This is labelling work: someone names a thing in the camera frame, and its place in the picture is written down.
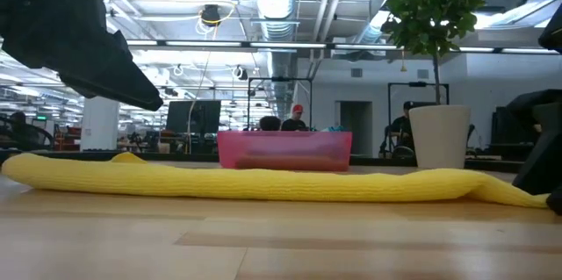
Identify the red plastic tray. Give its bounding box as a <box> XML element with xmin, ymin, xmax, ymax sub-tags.
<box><xmin>217</xmin><ymin>130</ymin><xmax>353</xmax><ymax>172</ymax></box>

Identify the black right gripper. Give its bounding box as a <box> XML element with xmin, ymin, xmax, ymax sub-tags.
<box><xmin>504</xmin><ymin>89</ymin><xmax>562</xmax><ymax>216</ymax></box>

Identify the person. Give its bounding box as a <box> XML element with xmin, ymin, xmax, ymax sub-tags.
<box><xmin>388</xmin><ymin>100</ymin><xmax>417</xmax><ymax>159</ymax></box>
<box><xmin>8</xmin><ymin>111</ymin><xmax>54</xmax><ymax>152</ymax></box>
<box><xmin>258</xmin><ymin>115</ymin><xmax>282</xmax><ymax>132</ymax></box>
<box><xmin>280</xmin><ymin>104</ymin><xmax>309</xmax><ymax>132</ymax></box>

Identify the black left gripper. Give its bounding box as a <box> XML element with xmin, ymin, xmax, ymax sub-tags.
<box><xmin>0</xmin><ymin>0</ymin><xmax>164</xmax><ymax>112</ymax></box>

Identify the green leafy plant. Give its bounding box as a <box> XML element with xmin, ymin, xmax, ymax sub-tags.
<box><xmin>380</xmin><ymin>0</ymin><xmax>491</xmax><ymax>105</ymax></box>

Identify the red tool cabinet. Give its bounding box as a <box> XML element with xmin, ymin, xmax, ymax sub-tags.
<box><xmin>52</xmin><ymin>126</ymin><xmax>83</xmax><ymax>152</ymax></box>

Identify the black computer monitor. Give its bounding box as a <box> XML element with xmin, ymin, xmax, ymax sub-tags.
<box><xmin>165</xmin><ymin>99</ymin><xmax>222</xmax><ymax>136</ymax></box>

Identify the white building column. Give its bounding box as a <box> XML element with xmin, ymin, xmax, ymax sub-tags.
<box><xmin>80</xmin><ymin>95</ymin><xmax>120</xmax><ymax>152</ymax></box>

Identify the black metal stand frame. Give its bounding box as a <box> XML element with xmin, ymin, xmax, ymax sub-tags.
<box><xmin>387</xmin><ymin>81</ymin><xmax>450</xmax><ymax>140</ymax></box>
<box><xmin>248</xmin><ymin>76</ymin><xmax>313</xmax><ymax>132</ymax></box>

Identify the black equipment rack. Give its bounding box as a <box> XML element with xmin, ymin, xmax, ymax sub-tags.
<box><xmin>490</xmin><ymin>104</ymin><xmax>539</xmax><ymax>162</ymax></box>

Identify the yellow microfiber towel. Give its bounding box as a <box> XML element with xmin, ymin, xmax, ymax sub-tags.
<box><xmin>2</xmin><ymin>151</ymin><xmax>550</xmax><ymax>210</ymax></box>

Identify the black ceiling-mounted device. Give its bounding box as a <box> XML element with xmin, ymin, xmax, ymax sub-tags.
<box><xmin>200</xmin><ymin>4</ymin><xmax>222</xmax><ymax>26</ymax></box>

